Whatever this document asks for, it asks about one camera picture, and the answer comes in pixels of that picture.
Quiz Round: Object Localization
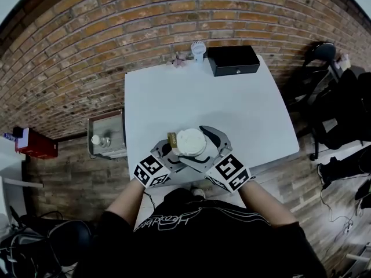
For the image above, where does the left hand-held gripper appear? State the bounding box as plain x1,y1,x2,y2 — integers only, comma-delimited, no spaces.
133,138,188,188

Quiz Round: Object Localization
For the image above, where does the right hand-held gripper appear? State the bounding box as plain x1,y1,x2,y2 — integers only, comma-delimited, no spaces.
179,125,250,193

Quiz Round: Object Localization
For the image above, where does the white lidded paper cup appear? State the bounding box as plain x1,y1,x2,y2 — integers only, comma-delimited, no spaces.
167,127,209,158

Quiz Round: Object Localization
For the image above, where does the person's left forearm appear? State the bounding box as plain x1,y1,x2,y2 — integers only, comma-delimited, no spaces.
105,178,145,229

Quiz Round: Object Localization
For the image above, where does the person's right forearm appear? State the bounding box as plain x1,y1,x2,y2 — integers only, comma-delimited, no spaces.
238,180,300,229

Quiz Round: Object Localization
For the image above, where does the person's shoe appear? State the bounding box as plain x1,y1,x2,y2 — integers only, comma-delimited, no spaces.
190,187,206,200
317,156,340,185

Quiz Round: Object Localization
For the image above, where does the clear plastic bottle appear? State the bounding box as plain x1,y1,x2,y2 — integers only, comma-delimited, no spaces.
90,134,112,148

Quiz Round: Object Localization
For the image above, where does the person's black t-shirt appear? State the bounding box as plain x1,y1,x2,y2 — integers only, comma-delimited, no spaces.
71,187,329,278

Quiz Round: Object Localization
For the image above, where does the black rectangular box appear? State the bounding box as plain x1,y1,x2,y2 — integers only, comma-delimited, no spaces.
207,45,261,77

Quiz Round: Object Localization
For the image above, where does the pink flower ornament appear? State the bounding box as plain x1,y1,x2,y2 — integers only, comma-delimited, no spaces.
170,52,188,69

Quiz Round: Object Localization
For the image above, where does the small white fan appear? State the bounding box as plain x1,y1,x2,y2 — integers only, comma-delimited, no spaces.
190,40,207,64

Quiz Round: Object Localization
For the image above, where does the red box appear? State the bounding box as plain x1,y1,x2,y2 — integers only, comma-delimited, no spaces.
14,127,59,160

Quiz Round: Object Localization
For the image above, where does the white cabinet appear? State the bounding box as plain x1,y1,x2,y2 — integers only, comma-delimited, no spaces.
0,139,44,223

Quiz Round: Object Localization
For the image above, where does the black backpack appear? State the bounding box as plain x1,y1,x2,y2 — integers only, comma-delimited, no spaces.
0,230,62,278

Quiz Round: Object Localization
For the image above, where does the black cable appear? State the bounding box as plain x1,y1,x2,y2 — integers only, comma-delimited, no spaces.
143,192,158,210

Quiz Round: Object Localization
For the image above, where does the black frame chair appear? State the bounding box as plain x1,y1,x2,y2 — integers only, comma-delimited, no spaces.
289,41,340,107

